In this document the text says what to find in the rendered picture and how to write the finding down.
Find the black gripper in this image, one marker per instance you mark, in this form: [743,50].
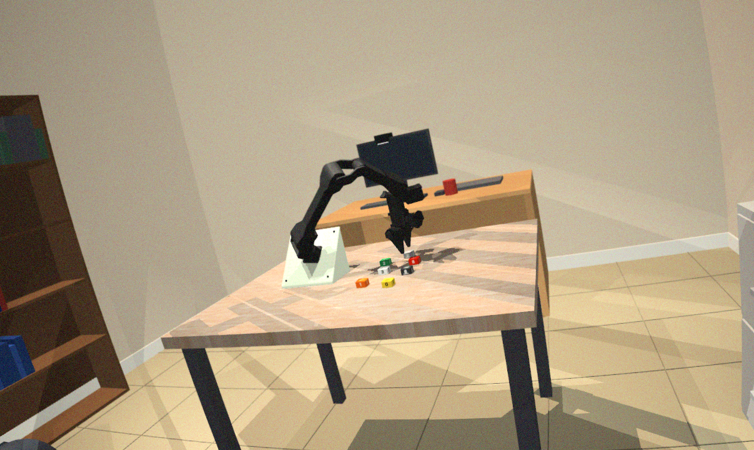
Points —
[396,233]

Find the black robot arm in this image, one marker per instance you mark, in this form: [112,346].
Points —
[332,179]

